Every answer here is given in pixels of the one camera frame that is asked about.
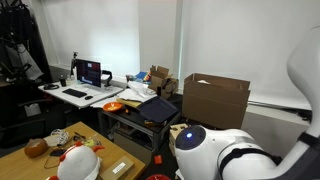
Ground orange bowl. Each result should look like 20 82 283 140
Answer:
102 101 124 113

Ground red bowl with white ball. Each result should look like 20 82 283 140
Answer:
145 173 172 180

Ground small open cardboard box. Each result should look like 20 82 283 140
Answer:
148 65 179 100

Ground dark blue bin lid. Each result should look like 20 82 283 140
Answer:
136 96 180 124

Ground pile of white papers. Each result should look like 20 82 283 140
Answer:
116 80 158 103

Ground yellow envelope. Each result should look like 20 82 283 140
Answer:
115 98 143 109

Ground large cardboard box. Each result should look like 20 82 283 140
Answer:
181 72 251 131

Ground small red block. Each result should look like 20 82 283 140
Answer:
153 154 163 166

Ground computer monitor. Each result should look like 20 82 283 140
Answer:
75 58 102 89

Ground white desk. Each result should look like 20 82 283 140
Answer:
37 79 125 110

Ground black keyboard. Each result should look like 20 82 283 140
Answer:
62 88 88 99

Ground small labelled cardboard box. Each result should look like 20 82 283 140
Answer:
99 155 135 180

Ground black headphones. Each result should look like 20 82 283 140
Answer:
43 83 60 91

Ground white plush with red horns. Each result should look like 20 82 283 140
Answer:
46 141 105 180

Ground white patterned cloth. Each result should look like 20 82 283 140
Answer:
44 128 70 148

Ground black phone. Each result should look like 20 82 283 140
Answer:
49 148 68 158

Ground brown round ball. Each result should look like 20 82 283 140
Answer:
23 138 49 159

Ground black curtain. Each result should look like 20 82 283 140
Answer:
0 0 53 84

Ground metal frame cart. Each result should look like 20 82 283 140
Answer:
98 109 183 155

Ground camera on small tripod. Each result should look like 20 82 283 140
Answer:
70 51 79 80

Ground thin black cable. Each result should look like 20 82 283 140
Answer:
43 153 63 170

